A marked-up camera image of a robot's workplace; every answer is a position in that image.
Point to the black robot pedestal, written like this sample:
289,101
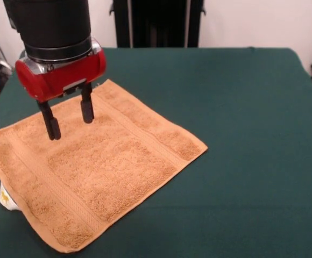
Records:
158,24

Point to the dark green table cloth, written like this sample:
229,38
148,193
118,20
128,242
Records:
252,134

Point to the orange terry towel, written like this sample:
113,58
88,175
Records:
105,166

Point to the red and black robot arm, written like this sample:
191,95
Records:
51,27

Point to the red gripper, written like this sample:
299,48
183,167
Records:
64,78

